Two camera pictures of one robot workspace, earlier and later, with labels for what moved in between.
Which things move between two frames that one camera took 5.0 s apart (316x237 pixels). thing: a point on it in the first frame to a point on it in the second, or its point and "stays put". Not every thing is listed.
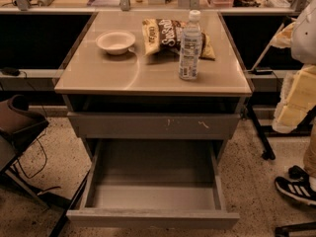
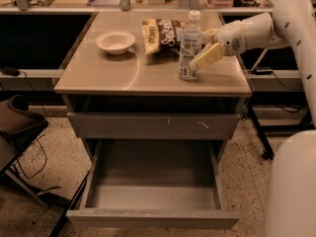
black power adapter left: (11, 71) stays put
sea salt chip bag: (161, 35) stays put
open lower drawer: (153, 185) stays put
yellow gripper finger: (297, 99) to (211, 53)
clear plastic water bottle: (191, 47) stays put
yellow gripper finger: (284, 39) to (209, 36)
